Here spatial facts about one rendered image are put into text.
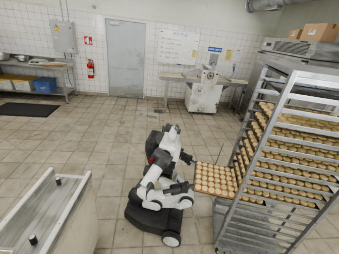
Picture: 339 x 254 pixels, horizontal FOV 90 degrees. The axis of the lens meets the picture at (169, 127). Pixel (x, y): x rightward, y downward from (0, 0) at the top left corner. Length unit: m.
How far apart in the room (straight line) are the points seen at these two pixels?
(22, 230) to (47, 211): 0.13
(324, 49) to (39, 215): 4.07
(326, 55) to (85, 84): 5.43
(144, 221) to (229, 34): 4.93
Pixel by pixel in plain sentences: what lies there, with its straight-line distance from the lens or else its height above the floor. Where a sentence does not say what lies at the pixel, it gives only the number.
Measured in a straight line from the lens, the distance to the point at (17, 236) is 1.40.
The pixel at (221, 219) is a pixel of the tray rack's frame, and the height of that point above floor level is 0.15.
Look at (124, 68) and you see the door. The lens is 5.29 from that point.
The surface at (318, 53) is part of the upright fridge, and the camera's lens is 3.81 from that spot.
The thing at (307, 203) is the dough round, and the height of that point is 0.87.
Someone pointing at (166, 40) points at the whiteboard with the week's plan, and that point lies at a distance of 5.13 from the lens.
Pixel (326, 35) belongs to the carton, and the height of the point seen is 2.15.
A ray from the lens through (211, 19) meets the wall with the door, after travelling 5.36.
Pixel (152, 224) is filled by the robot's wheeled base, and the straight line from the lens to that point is 2.04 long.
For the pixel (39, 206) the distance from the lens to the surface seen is 1.48.
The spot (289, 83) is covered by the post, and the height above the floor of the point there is 1.75.
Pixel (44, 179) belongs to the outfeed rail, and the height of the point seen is 0.89.
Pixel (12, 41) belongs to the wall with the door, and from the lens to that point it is 6.17.
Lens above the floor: 1.92
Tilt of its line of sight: 29 degrees down
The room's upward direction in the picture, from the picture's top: 7 degrees clockwise
